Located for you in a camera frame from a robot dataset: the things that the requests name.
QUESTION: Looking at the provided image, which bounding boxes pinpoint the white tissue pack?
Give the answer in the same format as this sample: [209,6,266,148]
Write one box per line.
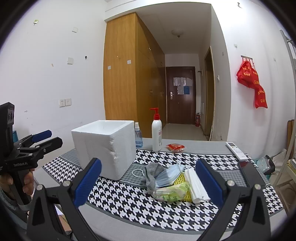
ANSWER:
[184,168,210,204]

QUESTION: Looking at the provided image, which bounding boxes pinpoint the yellow foam net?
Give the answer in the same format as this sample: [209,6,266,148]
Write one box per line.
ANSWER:
[174,173,192,202]

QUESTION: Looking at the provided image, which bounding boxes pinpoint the green tissue pack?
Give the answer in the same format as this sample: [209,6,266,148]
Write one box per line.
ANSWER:
[152,185,180,202]

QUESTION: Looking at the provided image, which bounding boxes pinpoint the blue face masks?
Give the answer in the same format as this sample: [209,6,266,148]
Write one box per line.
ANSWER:
[155,164,185,188]

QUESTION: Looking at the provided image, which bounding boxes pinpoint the grey sock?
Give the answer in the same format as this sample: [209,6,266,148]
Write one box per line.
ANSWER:
[141,162,164,195]

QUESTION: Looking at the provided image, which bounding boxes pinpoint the person's left hand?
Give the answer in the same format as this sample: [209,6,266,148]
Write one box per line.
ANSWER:
[1,169,34,200]

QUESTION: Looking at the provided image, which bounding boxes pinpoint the black smartphone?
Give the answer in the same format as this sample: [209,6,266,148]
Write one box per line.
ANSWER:
[238,161,269,188]

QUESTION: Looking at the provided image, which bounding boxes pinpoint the mask box bag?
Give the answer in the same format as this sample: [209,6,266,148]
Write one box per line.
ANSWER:
[256,155,275,176]

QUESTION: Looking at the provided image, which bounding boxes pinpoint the white remote control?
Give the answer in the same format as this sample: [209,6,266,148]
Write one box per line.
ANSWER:
[226,142,248,161]

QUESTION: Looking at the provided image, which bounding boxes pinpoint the white styrofoam box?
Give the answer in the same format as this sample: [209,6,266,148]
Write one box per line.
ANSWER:
[71,120,136,181]

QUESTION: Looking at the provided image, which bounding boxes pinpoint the houndstooth table mat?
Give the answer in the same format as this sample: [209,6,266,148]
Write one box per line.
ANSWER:
[41,148,284,232]

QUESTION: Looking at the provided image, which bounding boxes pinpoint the blue spray bottle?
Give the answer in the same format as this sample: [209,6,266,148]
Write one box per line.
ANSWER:
[134,122,143,148]

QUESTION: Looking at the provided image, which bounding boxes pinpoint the wooden boards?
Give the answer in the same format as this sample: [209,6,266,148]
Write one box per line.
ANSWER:
[287,120,295,159]

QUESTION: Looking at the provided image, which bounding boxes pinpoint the red snack packet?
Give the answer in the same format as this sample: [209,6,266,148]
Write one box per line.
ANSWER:
[166,143,185,153]

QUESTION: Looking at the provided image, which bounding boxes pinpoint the red fire extinguisher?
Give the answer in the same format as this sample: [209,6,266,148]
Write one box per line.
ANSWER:
[195,113,201,126]

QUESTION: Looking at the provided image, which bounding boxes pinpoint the white red pump bottle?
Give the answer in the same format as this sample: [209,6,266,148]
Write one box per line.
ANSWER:
[151,108,162,152]

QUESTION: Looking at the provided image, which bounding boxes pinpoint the wooden wardrobe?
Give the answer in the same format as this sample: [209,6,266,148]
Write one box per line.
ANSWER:
[103,13,167,138]

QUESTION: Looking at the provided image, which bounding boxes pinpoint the red hanging bags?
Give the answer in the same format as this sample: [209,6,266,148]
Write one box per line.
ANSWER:
[236,58,268,108]

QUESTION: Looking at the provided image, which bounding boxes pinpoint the dark brown door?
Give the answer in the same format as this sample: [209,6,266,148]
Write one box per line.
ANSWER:
[166,66,196,125]

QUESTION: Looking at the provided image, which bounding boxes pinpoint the white metal bunk bed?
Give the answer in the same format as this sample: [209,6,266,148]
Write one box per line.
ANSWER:
[279,29,296,163]

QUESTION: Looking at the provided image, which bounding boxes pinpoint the ceiling lamp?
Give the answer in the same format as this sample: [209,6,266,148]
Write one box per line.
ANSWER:
[171,29,184,38]

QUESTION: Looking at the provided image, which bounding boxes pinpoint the wall socket pair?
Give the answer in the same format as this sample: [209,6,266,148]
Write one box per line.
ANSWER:
[59,98,72,108]

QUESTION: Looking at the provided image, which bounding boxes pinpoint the white wall switch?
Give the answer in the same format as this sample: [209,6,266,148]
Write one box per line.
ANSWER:
[67,57,74,65]

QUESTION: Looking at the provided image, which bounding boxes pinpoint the white cable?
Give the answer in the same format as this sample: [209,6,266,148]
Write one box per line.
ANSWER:
[131,168,146,179]

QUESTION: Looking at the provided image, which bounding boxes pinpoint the wooden door frame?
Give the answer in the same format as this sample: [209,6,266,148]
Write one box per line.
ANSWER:
[204,47,215,141]

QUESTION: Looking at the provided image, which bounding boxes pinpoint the wall hook rack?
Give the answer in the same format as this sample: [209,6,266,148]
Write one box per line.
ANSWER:
[241,55,253,61]

